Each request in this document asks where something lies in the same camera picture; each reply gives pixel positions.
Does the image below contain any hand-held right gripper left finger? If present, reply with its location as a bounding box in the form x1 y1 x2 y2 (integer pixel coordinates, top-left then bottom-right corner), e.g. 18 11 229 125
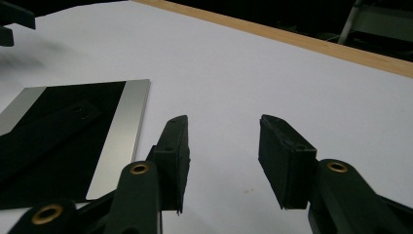
145 114 191 215

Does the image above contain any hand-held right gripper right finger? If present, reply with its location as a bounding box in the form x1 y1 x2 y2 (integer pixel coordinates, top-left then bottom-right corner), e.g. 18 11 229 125
258 114 319 211

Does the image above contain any silver tablet with black screen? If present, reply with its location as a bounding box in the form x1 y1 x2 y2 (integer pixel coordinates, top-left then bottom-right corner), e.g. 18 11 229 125
0 78 152 211

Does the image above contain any white paper sheet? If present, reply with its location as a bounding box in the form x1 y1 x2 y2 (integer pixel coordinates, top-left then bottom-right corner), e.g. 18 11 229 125
0 0 413 234

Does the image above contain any wooden table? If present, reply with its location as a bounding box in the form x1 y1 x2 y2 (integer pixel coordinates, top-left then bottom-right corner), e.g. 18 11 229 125
131 0 413 80

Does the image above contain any white metal stand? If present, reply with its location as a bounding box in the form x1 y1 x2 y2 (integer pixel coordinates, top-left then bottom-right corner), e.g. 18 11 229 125
337 0 413 45

